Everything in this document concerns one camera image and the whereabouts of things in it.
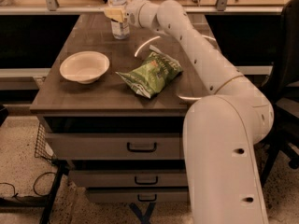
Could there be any black metal table leg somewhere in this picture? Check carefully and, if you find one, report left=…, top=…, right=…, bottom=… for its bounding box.
left=0, top=161, right=68, bottom=224

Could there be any black wire mesh basket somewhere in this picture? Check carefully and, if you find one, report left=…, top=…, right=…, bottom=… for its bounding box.
left=35, top=124, right=54, bottom=162

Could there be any bottom drawer with handle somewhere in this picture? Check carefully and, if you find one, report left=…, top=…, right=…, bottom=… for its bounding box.
left=85, top=187, right=189, bottom=203

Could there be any clear plastic water bottle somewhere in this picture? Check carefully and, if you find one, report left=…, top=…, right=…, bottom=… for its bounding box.
left=107, top=0, right=130, bottom=40

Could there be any black floor cable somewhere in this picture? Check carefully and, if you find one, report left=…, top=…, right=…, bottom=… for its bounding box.
left=0, top=171, right=59, bottom=201

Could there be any green chip bag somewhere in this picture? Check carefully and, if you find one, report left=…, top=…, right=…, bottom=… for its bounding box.
left=117, top=45, right=183, bottom=99

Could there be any top drawer with handle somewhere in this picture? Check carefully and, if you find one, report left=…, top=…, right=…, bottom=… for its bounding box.
left=46, top=133, right=183, bottom=161

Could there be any black office chair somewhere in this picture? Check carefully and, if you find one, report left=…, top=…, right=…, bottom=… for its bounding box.
left=260, top=0, right=299, bottom=185

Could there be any grey drawer cabinet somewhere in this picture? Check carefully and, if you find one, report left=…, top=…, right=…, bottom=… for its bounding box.
left=29, top=13, right=219, bottom=204

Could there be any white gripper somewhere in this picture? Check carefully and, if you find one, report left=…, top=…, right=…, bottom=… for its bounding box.
left=104, top=0, right=148, bottom=28

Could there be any middle drawer with handle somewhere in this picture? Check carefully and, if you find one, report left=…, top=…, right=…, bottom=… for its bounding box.
left=69, top=170, right=188, bottom=188

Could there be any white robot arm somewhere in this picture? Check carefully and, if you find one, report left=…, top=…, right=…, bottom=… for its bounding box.
left=105, top=0, right=274, bottom=224

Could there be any white paper bowl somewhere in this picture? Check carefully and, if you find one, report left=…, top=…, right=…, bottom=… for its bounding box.
left=60, top=51, right=110, bottom=84

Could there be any drawer with handle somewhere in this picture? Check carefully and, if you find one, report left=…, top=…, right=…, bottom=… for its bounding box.
left=46, top=133, right=183, bottom=161
left=69, top=170, right=188, bottom=188
left=85, top=187, right=189, bottom=203

